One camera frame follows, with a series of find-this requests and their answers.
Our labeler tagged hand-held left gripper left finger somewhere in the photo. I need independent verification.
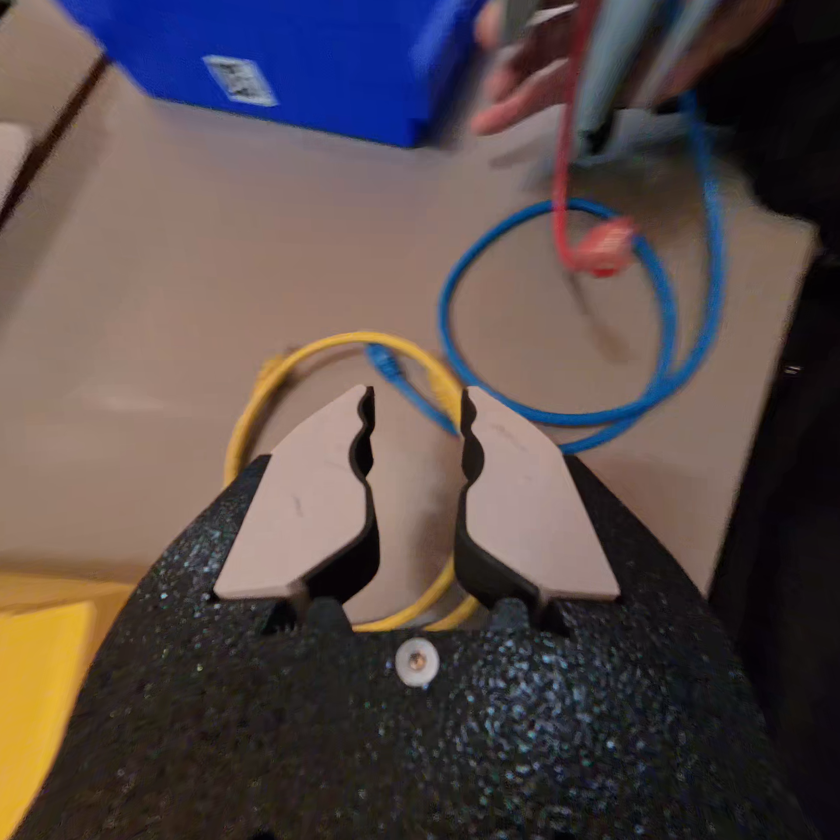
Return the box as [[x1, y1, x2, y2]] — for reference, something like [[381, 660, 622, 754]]
[[213, 385, 382, 602]]

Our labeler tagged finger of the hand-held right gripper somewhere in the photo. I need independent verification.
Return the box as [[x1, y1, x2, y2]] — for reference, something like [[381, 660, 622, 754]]
[[640, 0, 726, 109], [574, 0, 660, 155]]

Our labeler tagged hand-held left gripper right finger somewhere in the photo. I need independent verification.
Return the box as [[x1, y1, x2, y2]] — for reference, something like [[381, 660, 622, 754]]
[[454, 386, 622, 613]]

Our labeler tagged yellow network cable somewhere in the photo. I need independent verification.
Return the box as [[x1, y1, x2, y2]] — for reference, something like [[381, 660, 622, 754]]
[[223, 331, 481, 634]]

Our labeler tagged red network cable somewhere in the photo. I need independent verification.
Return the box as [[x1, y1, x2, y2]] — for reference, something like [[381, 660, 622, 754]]
[[550, 0, 642, 278]]

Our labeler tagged beige desk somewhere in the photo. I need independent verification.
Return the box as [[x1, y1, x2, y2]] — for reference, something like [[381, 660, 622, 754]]
[[0, 62, 823, 634]]

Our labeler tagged person's right hand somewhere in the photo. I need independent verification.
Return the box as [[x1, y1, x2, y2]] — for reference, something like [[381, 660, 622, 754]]
[[471, 0, 581, 137]]

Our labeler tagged blue plastic box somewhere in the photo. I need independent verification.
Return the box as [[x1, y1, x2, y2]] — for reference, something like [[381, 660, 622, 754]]
[[56, 0, 490, 148]]

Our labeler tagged yellow box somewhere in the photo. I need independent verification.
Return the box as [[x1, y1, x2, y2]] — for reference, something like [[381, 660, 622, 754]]
[[0, 571, 140, 840]]

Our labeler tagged beige neighbouring table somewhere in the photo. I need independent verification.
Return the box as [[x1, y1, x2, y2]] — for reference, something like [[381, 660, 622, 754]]
[[0, 0, 106, 214]]

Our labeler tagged blue network cable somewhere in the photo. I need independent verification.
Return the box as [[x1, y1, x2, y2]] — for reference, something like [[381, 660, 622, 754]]
[[364, 92, 727, 457]]

